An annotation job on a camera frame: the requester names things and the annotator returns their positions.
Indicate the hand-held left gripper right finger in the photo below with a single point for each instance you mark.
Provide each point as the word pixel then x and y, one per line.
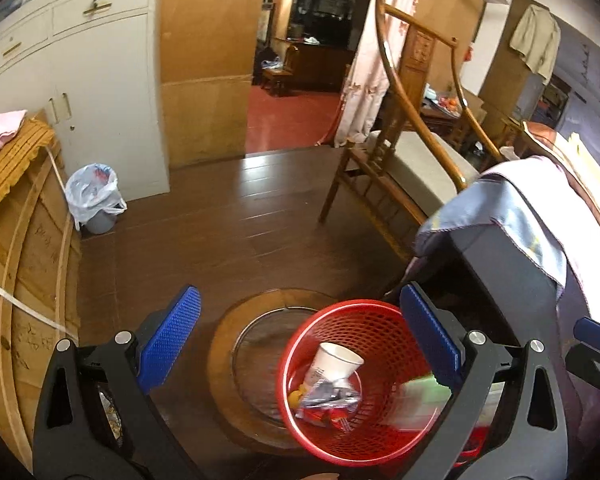
pixel 427 335

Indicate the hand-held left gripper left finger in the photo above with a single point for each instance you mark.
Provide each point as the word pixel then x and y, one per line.
pixel 172 340

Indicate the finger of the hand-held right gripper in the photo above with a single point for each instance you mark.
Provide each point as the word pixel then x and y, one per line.
pixel 597 335

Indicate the red plastic mesh basket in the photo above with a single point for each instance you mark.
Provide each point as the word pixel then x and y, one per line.
pixel 380 320

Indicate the green packet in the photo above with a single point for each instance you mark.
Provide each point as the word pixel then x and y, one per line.
pixel 420 392

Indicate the grey trash bin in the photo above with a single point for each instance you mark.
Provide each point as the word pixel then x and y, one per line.
pixel 99 222

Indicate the round wooden stool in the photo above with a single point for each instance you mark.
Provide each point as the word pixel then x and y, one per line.
pixel 220 340

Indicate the lilac tablecloth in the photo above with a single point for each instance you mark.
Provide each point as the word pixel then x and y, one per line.
pixel 590 270

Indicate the round glass plate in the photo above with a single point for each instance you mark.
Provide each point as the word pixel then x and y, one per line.
pixel 260 360

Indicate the dark round table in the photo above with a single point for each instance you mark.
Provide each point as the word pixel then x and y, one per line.
pixel 505 280

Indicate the white paper cup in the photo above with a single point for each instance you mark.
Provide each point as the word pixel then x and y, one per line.
pixel 332 360

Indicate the crumpled foil wrapper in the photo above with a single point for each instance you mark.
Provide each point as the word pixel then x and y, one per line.
pixel 112 420

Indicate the crumpled silver wrapper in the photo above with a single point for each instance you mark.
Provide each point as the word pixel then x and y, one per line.
pixel 330 391

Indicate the small yellow wrapper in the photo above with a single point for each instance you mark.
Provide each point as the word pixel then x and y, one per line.
pixel 295 397

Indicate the large plywood crate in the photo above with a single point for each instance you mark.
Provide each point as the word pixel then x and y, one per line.
pixel 35 270

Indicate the blue-grey cloth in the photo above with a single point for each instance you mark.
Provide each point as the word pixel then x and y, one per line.
pixel 505 200

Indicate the grey seat cushion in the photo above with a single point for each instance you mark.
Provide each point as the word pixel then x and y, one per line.
pixel 420 165

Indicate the white plastic bag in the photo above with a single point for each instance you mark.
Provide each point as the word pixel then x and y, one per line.
pixel 92 187

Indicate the folded brown patterned cloth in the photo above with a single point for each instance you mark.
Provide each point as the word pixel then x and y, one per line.
pixel 570 160

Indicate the wooden side table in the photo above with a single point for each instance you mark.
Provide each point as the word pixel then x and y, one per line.
pixel 440 120

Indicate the yellow knitted cloth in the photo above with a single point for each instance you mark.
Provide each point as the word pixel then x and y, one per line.
pixel 15 160

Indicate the wooden armchair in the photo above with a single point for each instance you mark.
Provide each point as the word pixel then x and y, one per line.
pixel 397 85

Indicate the white cabinet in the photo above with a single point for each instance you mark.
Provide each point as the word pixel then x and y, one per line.
pixel 105 85

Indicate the pink cloth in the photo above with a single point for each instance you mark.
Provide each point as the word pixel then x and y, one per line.
pixel 0 132

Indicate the pink patterned curtain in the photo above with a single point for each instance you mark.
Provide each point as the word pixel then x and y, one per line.
pixel 375 60

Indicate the small wooden chair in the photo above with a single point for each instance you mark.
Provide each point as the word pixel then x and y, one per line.
pixel 280 77

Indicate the beige hanging jacket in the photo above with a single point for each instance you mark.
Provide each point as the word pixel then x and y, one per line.
pixel 535 40

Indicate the dark wooden display cabinet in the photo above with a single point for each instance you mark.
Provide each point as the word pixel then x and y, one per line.
pixel 325 25

